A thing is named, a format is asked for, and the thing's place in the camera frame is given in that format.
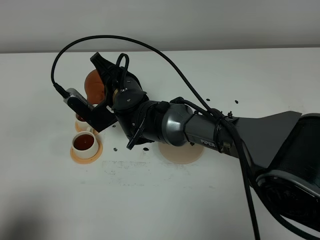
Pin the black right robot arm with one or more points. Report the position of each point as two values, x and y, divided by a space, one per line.
279 154

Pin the white teacup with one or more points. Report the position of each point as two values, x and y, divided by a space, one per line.
85 144
81 122

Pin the beige round teapot saucer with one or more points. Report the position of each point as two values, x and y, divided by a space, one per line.
185 154

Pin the orange coaster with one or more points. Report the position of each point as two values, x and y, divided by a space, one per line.
84 161
79 129

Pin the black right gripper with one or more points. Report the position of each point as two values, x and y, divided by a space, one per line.
122 89

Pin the far white teacup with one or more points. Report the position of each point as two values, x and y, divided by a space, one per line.
81 122

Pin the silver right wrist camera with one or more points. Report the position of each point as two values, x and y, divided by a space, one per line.
87 110

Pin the near white teacup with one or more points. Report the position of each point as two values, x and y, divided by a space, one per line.
85 144

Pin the near orange coaster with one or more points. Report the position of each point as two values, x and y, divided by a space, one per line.
84 161

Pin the far orange coaster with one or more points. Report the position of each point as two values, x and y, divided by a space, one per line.
79 129

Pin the brown clay teapot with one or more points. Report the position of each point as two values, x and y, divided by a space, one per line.
94 88

